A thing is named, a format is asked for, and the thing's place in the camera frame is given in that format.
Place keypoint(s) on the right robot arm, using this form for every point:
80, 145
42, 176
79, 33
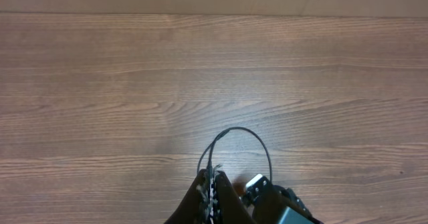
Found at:
296, 212

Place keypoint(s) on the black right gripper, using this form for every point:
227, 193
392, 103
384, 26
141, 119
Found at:
266, 201

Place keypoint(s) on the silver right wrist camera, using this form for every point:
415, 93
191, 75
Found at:
253, 181

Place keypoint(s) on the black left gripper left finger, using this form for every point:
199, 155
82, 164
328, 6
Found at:
194, 208

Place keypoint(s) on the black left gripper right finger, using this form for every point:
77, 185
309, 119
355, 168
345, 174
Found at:
227, 207

